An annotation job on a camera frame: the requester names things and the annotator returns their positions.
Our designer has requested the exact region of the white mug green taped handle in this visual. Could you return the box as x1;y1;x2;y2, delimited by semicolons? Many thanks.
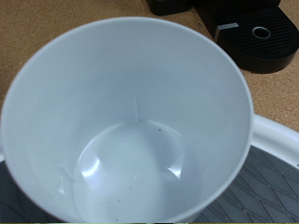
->
0;16;255;224

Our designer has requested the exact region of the black Keurig coffee machine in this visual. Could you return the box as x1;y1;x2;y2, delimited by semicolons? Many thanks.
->
145;0;299;75

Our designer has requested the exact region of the white two-tier turntable shelf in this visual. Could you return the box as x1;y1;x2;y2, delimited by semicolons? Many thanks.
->
0;113;299;224

